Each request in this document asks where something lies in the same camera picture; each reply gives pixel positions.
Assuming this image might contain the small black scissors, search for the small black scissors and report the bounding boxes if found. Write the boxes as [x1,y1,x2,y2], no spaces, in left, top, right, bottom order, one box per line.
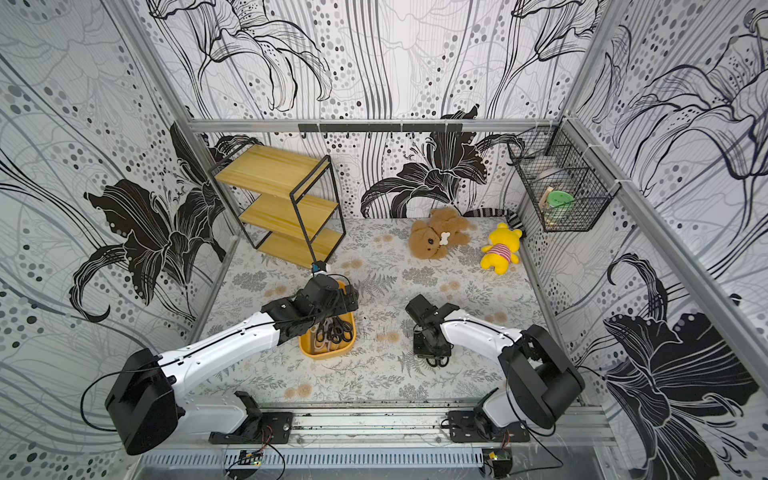
[314,319,330,346]

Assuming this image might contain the green lidded jar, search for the green lidded jar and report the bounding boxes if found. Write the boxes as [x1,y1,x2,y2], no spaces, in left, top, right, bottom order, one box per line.
[543,190,575,225]

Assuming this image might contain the brown teddy bear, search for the brown teddy bear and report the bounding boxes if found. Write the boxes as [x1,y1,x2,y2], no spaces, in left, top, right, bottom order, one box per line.
[408,208,470,260]

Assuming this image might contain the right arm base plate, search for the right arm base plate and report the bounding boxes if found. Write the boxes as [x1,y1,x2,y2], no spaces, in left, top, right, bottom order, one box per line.
[443,410,531,445]

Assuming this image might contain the black wire basket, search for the black wire basket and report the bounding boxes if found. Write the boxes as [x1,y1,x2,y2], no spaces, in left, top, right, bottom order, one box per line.
[507,124,612,233]

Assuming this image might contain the large black scissors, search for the large black scissors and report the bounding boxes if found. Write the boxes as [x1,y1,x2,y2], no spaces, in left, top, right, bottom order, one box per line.
[325,316,354,345]

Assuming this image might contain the right circuit box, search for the right circuit box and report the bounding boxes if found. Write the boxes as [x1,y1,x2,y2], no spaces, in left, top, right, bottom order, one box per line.
[482,448,513,479]

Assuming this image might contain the yellow plush bear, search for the yellow plush bear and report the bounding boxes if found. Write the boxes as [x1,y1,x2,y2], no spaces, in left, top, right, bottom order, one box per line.
[480,223,523,275]

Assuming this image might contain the left circuit board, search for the left circuit board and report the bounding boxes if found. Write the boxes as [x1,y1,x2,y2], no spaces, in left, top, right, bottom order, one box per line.
[237,450,264,468]

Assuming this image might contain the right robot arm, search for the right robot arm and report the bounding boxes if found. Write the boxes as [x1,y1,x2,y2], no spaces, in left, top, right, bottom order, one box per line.
[405,294,585,440]

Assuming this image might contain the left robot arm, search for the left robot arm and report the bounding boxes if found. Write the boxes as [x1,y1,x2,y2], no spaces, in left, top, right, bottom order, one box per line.
[104,272,359,455]

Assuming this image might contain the aluminium front rail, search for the aluminium front rail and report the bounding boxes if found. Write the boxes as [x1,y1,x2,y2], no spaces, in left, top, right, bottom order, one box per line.
[122,405,619,448]

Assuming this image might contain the black wall hook bar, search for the black wall hook bar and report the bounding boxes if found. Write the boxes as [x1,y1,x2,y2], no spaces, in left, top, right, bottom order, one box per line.
[298,122,464,134]

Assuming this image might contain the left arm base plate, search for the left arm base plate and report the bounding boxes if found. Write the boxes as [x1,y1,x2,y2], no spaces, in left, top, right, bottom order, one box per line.
[208,412,294,446]

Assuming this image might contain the wooden three-tier shelf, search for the wooden three-tier shelf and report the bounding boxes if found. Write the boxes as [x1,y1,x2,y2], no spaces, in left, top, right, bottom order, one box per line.
[209,145,346,269]

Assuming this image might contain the yellow storage tray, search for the yellow storage tray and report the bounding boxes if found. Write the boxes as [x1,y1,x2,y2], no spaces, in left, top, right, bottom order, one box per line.
[298,312,357,360]

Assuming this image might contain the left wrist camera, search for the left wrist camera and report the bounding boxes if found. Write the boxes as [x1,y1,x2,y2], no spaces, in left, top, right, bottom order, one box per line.
[311,260,327,274]

